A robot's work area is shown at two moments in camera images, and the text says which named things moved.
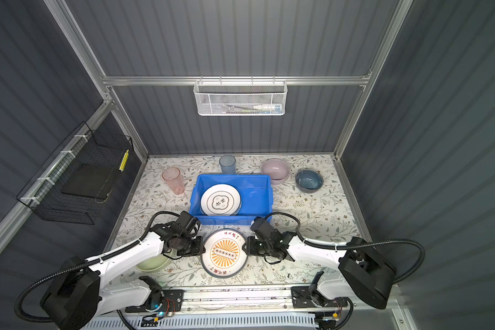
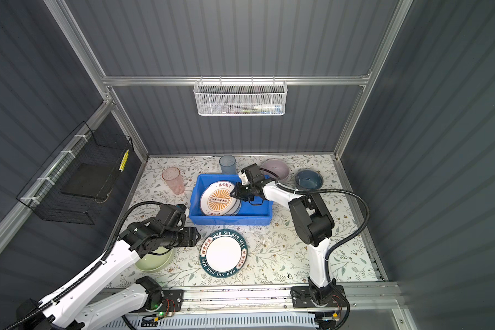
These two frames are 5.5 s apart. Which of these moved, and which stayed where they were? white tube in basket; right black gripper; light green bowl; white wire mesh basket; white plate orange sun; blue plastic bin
Moved: right black gripper; white plate orange sun
Stayed: blue plastic bin; white wire mesh basket; light green bowl; white tube in basket
